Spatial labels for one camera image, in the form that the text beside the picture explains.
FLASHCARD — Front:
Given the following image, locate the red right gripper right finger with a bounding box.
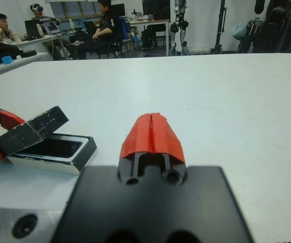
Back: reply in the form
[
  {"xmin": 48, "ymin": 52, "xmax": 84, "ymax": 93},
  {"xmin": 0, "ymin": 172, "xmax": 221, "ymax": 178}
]
[{"xmin": 150, "ymin": 111, "xmax": 188, "ymax": 186}]

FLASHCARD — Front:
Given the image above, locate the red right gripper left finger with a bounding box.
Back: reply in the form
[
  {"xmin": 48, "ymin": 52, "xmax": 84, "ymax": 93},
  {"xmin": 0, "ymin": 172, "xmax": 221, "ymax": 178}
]
[{"xmin": 117, "ymin": 113, "xmax": 153, "ymax": 186}]

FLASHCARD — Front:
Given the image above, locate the black box lid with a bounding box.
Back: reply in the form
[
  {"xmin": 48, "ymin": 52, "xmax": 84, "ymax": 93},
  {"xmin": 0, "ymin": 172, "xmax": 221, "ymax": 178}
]
[{"xmin": 0, "ymin": 105, "xmax": 70, "ymax": 156}]

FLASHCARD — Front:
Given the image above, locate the white desk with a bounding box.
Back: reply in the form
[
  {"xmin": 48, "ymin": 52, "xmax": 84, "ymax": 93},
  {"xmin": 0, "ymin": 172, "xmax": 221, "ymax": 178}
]
[{"xmin": 0, "ymin": 52, "xmax": 50, "ymax": 82}]

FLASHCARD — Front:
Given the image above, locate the black office chair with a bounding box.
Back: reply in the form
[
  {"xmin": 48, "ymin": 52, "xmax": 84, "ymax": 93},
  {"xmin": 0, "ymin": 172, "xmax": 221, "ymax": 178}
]
[{"xmin": 96, "ymin": 15, "xmax": 132, "ymax": 59}]

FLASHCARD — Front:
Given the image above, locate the person in light jacket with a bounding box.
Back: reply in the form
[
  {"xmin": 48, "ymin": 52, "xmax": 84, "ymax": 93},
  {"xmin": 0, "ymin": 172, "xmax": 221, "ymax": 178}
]
[{"xmin": 0, "ymin": 12, "xmax": 18, "ymax": 43}]

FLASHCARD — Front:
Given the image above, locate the silver humanoid robot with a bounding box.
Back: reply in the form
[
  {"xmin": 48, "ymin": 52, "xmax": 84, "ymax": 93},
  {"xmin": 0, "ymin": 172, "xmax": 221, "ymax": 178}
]
[{"xmin": 169, "ymin": 0, "xmax": 190, "ymax": 56}]

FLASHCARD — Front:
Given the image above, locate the black monitor on desk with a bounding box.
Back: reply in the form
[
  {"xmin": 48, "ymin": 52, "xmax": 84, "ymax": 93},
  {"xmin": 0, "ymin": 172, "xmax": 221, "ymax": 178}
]
[{"xmin": 24, "ymin": 19, "xmax": 44, "ymax": 39}]

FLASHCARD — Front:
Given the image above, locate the seated person in black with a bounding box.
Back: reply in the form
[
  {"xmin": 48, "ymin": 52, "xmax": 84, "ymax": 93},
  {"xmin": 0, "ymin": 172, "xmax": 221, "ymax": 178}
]
[{"xmin": 66, "ymin": 0, "xmax": 122, "ymax": 60}]

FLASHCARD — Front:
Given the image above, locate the white work table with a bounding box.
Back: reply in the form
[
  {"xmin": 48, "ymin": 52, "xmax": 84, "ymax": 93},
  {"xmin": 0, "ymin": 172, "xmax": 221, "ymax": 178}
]
[{"xmin": 128, "ymin": 18, "xmax": 172, "ymax": 56}]

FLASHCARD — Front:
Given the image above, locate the open laptop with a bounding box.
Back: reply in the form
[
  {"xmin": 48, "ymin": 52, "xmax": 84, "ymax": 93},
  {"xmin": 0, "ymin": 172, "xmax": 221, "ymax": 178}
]
[{"xmin": 41, "ymin": 21, "xmax": 62, "ymax": 34}]

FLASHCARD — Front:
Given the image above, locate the black tripod stand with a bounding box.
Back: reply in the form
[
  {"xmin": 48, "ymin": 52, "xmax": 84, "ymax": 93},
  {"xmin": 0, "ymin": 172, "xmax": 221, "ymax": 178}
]
[{"xmin": 210, "ymin": 0, "xmax": 229, "ymax": 55}]

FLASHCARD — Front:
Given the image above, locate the person wearing VR headset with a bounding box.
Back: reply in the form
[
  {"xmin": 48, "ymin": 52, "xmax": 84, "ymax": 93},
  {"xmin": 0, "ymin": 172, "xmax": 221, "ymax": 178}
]
[{"xmin": 30, "ymin": 3, "xmax": 61, "ymax": 26}]

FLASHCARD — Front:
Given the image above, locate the light blue plastic bag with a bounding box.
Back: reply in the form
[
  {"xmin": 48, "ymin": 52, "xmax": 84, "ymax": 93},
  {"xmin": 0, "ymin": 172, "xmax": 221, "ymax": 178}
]
[{"xmin": 231, "ymin": 24, "xmax": 247, "ymax": 41}]

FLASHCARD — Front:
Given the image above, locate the large black monitor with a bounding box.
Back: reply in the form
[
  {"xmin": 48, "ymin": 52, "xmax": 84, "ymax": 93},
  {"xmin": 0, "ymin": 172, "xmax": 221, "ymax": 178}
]
[{"xmin": 142, "ymin": 0, "xmax": 172, "ymax": 20}]

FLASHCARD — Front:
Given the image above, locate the dark equipment pile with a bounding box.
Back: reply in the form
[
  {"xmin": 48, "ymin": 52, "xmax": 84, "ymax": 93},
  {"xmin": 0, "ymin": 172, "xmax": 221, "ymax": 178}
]
[{"xmin": 237, "ymin": 0, "xmax": 291, "ymax": 54}]

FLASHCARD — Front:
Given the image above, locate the white-lined camera box base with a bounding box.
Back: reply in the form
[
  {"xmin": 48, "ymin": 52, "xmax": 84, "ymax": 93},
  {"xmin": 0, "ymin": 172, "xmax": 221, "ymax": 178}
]
[{"xmin": 7, "ymin": 133, "xmax": 98, "ymax": 177}]

